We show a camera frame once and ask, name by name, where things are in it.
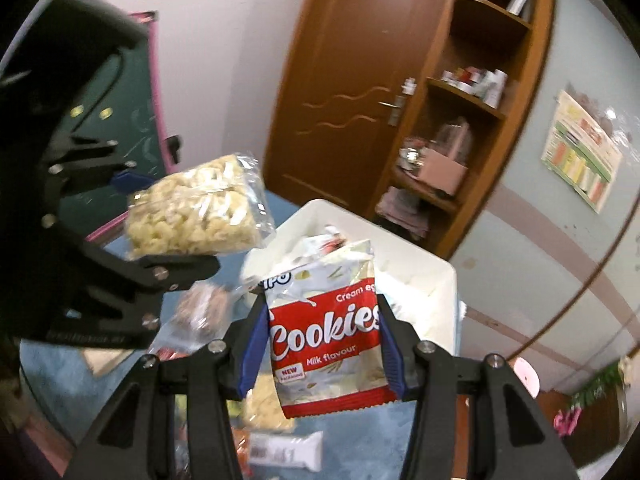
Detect green chalkboard pink frame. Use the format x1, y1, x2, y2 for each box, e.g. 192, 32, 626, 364
50, 10, 181, 241

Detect folded pink cloth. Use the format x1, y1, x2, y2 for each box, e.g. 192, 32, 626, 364
375, 187, 431, 241

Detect pink artificial flowers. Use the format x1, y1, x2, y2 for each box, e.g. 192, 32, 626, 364
555, 407, 583, 436

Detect clear puffed corn snack packet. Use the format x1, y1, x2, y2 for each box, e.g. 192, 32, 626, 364
122, 152, 278, 261

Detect metal door handle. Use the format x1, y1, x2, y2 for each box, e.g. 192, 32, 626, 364
377, 95, 406, 126

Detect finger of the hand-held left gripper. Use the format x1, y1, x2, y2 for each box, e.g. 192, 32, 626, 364
42, 135, 157, 197
45, 210, 222, 311

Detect clear plastic container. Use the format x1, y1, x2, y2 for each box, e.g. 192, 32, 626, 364
432, 117, 473, 166

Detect wooden shelf unit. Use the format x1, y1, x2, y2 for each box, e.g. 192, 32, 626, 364
367, 0, 556, 261

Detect row of small bottles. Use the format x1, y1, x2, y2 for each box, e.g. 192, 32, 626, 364
440, 65, 508, 108

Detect wall poster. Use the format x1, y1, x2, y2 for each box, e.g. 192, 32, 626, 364
540, 89, 625, 215

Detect glass jar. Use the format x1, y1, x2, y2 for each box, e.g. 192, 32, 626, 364
397, 135, 431, 173

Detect artificial green plant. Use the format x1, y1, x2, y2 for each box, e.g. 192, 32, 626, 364
570, 360, 626, 411

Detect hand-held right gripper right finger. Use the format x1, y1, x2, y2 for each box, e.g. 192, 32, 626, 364
375, 292, 581, 480

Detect blue tablecloth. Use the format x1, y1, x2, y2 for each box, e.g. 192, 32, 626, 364
20, 230, 421, 480

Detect brown snack packet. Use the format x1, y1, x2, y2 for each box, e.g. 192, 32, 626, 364
170, 280, 233, 346

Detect yellow snack packet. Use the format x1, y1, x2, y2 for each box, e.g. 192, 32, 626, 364
242, 375, 296, 433

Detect dark wooden cabinet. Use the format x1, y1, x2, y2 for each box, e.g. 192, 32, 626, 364
537, 385, 626, 468

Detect white plastic bin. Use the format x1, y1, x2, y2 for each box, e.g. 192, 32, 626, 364
240, 199, 460, 361

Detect brown wooden door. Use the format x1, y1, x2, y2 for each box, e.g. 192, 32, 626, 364
265, 0, 468, 208

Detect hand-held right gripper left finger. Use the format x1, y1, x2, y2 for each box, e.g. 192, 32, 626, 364
62, 295, 273, 480

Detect pink box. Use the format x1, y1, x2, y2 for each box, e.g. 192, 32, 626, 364
417, 150, 471, 196

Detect red white cookie packet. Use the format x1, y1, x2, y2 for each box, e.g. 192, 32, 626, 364
262, 237, 401, 418

